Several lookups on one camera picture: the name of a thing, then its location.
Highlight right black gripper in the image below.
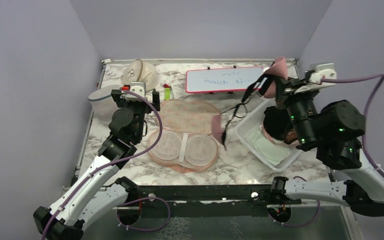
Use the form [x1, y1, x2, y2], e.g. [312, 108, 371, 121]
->
[274, 74, 322, 148]

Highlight mauve bra black straps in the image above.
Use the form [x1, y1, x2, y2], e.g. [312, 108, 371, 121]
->
[210, 56, 290, 152]

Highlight floral mesh laundry bag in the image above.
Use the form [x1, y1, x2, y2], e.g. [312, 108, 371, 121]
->
[148, 99, 220, 173]

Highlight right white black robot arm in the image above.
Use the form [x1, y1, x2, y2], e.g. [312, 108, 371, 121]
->
[268, 76, 384, 217]

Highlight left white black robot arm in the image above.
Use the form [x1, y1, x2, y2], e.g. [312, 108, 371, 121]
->
[33, 85, 162, 240]

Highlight white mesh laundry bag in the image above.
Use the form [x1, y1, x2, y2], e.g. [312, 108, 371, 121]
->
[87, 84, 121, 125]

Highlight pink bra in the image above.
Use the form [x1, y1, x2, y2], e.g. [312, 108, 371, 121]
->
[260, 124, 300, 147]

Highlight light green bra pads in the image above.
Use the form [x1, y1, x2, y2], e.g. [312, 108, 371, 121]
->
[245, 132, 291, 166]

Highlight green red marker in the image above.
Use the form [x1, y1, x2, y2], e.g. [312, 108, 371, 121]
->
[163, 84, 175, 101]

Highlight white plastic basket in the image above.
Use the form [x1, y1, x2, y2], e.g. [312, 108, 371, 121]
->
[234, 99, 303, 172]

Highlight red framed whiteboard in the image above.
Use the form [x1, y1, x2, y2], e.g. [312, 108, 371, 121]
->
[185, 66, 265, 94]

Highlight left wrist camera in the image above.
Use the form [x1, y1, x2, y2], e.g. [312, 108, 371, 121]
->
[121, 81, 146, 101]

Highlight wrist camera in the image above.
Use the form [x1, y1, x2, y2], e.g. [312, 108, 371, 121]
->
[308, 62, 337, 91]
[121, 81, 146, 101]

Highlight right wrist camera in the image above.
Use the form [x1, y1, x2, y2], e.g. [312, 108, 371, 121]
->
[308, 62, 337, 91]

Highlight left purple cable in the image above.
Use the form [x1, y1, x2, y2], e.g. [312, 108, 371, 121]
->
[41, 90, 171, 240]

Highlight purple cable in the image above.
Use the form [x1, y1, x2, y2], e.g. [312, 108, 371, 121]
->
[41, 90, 171, 240]
[268, 74, 384, 229]

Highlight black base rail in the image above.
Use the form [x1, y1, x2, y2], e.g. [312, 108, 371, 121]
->
[116, 184, 301, 220]

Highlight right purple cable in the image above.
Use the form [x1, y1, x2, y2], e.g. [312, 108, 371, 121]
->
[268, 74, 384, 229]

